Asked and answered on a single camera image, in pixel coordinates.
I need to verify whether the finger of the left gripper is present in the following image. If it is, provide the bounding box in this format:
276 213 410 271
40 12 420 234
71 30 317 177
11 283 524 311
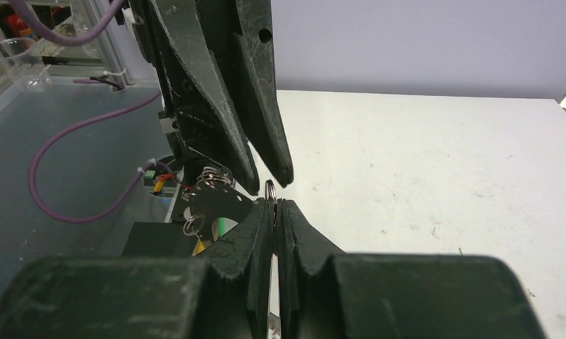
235 1 294 187
147 1 260 195

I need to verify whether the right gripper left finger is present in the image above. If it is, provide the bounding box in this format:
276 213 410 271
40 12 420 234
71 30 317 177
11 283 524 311
0 199 273 338

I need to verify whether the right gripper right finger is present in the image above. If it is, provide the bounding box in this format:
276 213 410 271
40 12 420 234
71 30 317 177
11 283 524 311
277 200 545 338

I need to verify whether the small metal keyring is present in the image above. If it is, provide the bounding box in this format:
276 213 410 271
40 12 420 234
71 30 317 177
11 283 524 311
265 179 277 220

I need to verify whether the green key tag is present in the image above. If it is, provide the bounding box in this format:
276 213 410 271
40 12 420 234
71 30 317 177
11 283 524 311
217 218 238 237

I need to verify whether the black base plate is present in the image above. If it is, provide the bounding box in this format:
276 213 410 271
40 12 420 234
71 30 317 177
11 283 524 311
121 222 198 257

